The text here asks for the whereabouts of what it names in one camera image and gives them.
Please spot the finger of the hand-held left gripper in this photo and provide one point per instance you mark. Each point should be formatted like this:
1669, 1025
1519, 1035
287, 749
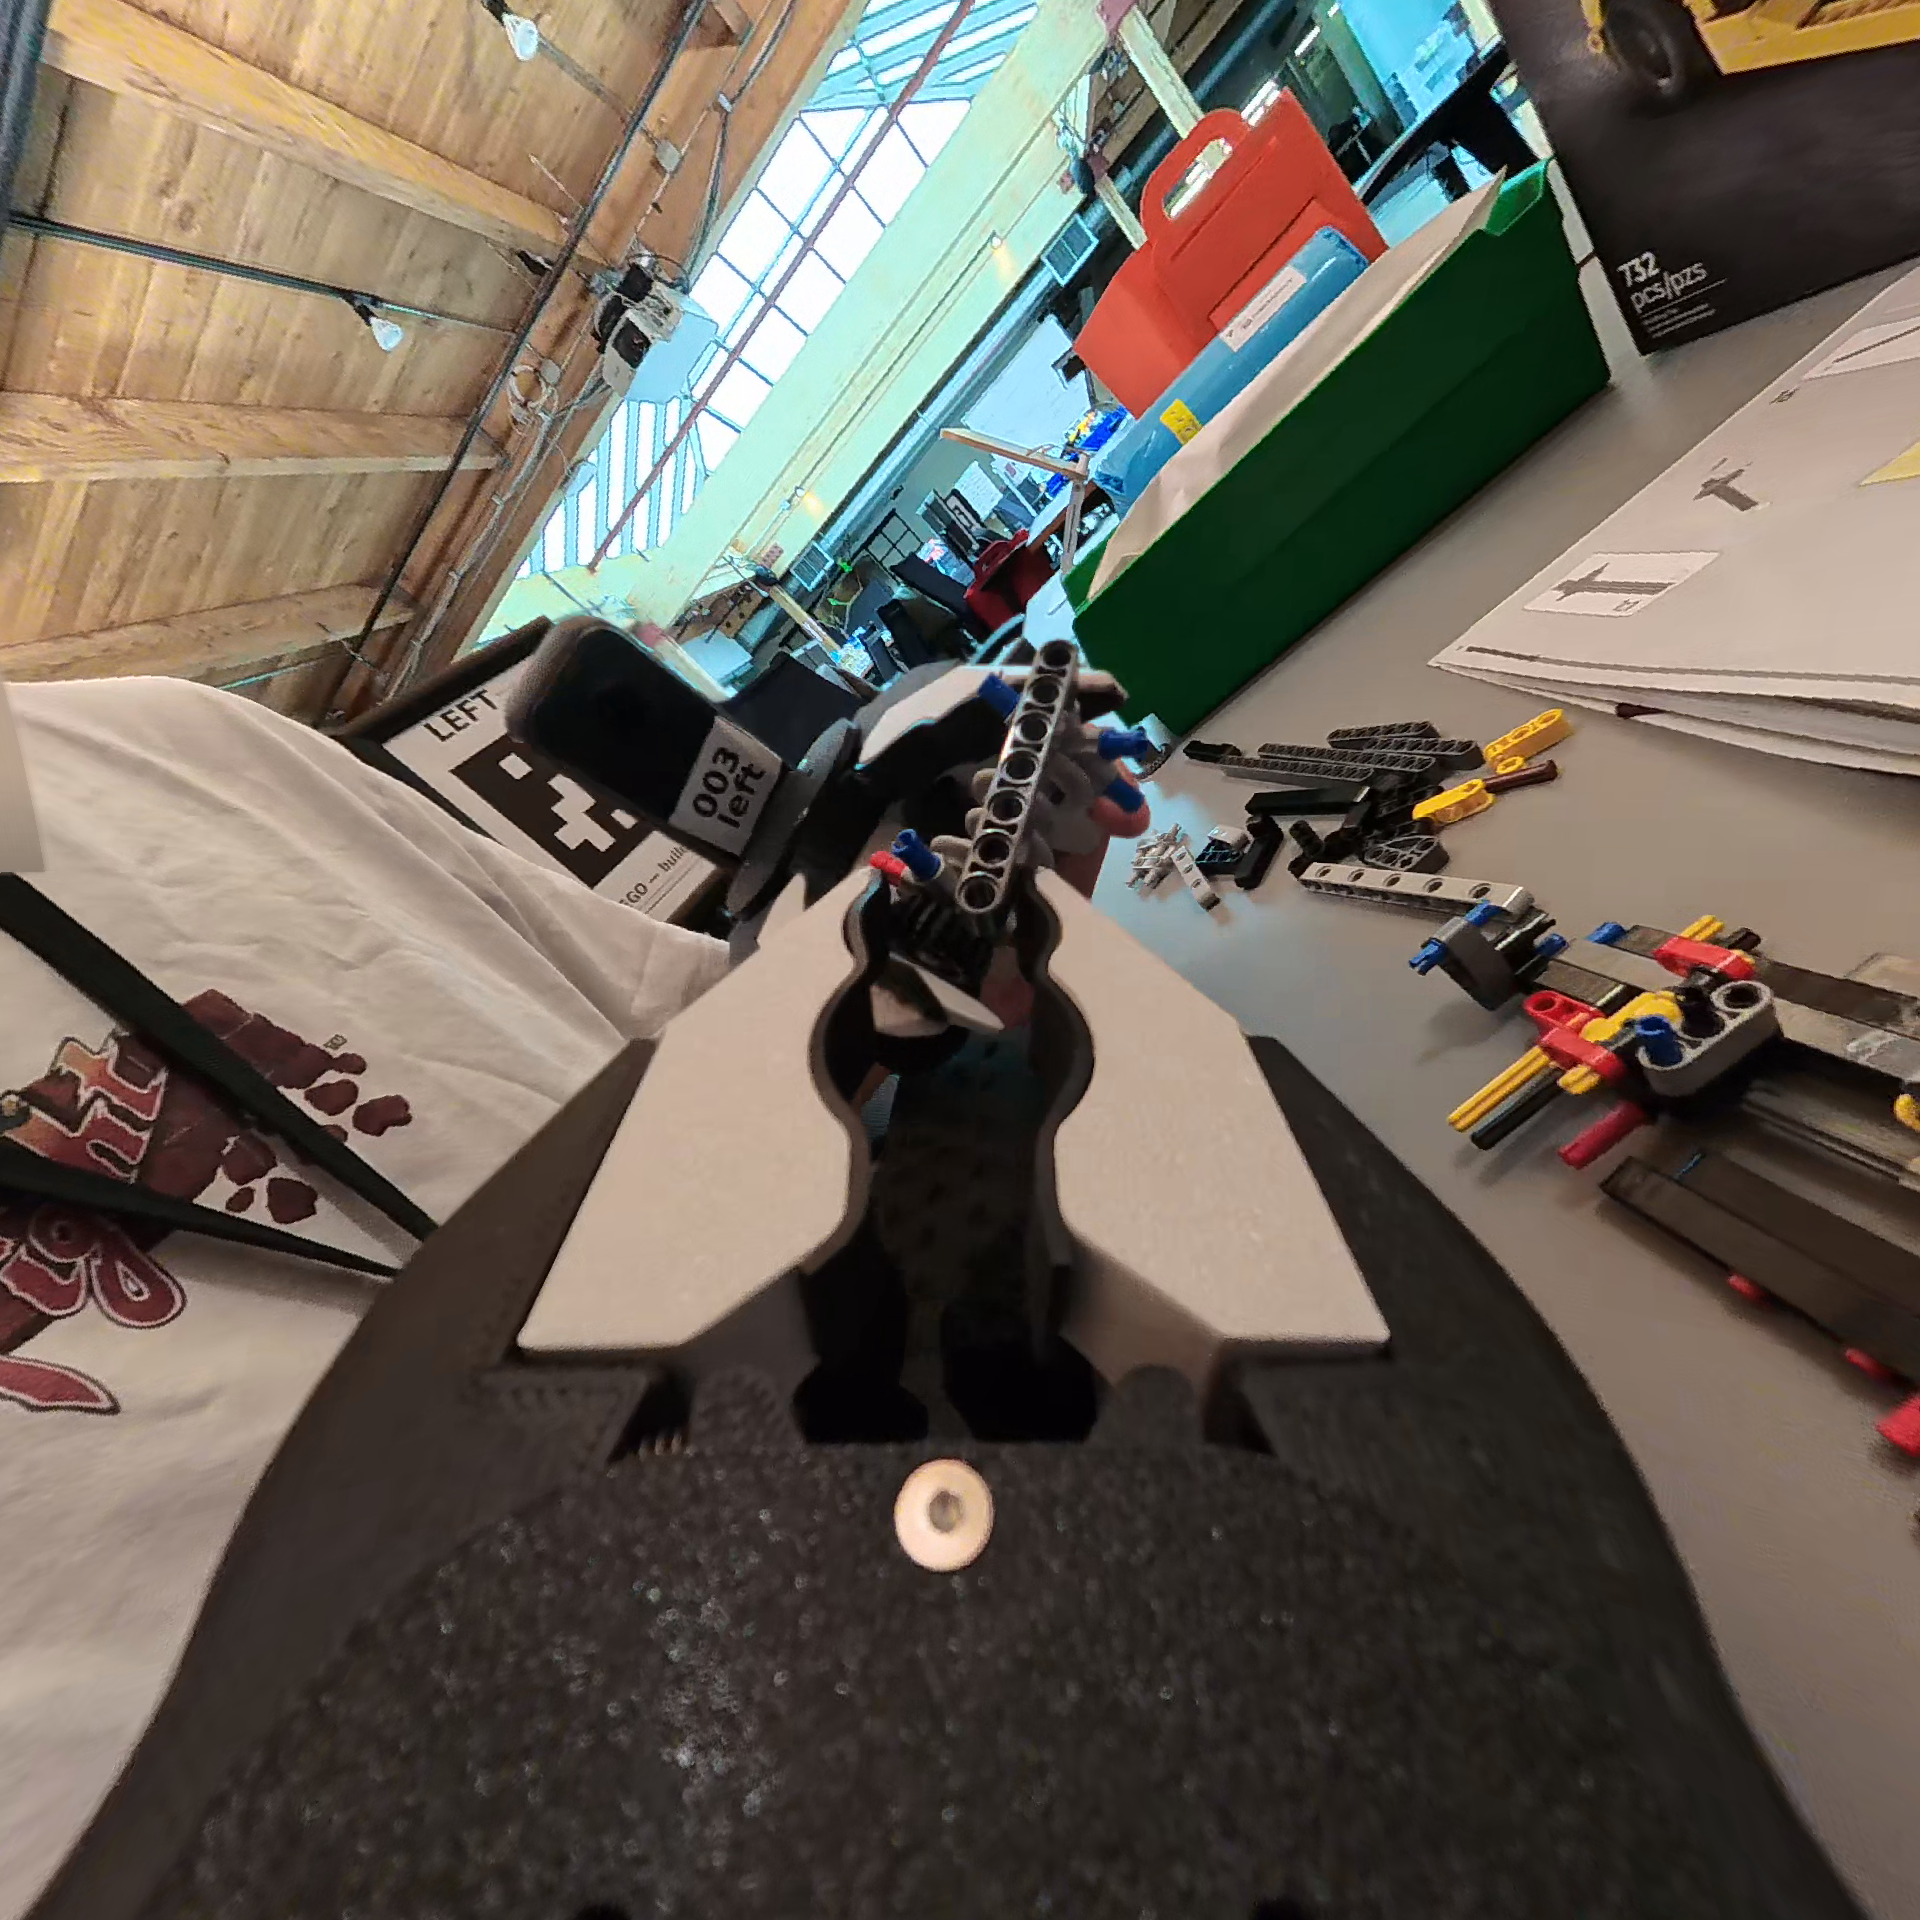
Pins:
926, 718

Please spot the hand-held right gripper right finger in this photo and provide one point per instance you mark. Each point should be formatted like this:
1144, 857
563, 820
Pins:
1213, 1204

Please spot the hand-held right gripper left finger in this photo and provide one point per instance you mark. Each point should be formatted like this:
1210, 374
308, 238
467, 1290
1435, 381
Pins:
688, 1204

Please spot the dark grey lego beam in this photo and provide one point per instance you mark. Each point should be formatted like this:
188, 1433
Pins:
1020, 778

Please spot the grey lego connector blue pins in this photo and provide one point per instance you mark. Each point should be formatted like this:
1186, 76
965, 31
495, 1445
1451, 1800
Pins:
1074, 765

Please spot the grey lego shock absorber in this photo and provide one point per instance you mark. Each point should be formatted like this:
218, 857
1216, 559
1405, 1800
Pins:
937, 938

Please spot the small light grey lego connector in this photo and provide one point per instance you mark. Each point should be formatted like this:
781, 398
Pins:
1182, 874

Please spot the small black lego connector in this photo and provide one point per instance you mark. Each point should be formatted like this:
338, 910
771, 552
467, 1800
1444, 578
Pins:
1252, 857

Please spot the light grey lego beam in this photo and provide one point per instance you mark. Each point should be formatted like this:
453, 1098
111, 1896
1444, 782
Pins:
1408, 892

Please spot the grey lego block blue pins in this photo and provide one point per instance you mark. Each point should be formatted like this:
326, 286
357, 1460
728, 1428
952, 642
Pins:
1487, 948

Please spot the pile of black lego beams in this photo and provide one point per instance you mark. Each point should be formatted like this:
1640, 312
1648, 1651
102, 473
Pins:
1354, 765

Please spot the yellow lego connector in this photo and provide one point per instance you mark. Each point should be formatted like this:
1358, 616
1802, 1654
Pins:
1451, 802
1527, 734

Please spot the brown lego pin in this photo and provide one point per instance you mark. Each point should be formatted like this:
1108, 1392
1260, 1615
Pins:
1527, 778

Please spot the lego instruction booklet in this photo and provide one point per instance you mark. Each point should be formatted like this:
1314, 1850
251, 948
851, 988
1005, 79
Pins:
1728, 597

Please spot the black lego set box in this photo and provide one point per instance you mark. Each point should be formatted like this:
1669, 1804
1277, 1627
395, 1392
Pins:
1728, 183

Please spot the workshop shelves with equipment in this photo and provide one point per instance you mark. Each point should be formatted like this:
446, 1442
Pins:
901, 581

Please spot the black framed marker sign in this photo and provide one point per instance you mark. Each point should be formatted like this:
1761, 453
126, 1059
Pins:
467, 749

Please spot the white printed t-shirt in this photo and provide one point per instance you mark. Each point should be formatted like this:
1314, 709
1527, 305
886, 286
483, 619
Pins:
296, 901

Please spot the light blue plastic container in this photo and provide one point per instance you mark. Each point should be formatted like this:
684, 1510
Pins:
1186, 442

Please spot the ceiling spotlight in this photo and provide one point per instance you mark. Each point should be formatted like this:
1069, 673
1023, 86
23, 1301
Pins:
379, 325
520, 38

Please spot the green storage box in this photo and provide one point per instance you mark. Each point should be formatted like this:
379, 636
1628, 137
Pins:
1354, 512

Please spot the partly built Technic model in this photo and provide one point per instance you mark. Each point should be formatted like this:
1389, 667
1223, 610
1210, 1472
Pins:
1711, 1035

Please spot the skylight window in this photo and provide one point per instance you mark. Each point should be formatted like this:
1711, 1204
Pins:
813, 195

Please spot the red plastic case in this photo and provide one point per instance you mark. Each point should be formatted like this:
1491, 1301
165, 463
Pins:
1249, 253

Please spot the ceiling mounted camera unit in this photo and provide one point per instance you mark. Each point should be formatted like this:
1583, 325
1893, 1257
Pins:
639, 318

